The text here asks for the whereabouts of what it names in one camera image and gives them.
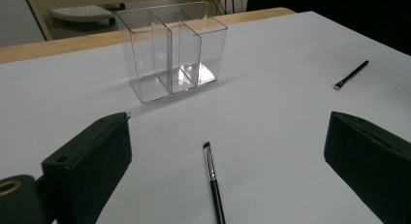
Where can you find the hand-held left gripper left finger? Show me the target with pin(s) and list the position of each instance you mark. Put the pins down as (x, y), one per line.
(87, 159)

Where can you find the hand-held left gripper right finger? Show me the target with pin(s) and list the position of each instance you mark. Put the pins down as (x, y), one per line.
(371, 162)

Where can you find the black makeup brush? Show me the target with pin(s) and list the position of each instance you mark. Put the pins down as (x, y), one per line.
(352, 74)
(212, 172)

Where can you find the clear acrylic organizer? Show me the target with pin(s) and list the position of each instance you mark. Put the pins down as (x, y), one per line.
(145, 59)

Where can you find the light wooden table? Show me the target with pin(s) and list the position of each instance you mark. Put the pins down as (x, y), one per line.
(64, 46)

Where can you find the white table cover board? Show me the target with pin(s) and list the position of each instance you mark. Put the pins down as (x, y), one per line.
(258, 120)

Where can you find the black curtain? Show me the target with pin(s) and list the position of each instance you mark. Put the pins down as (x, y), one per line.
(355, 10)

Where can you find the white cabinet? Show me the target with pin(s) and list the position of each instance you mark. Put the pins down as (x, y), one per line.
(16, 17)

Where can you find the light wooden desk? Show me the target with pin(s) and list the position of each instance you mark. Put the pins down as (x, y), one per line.
(42, 1)

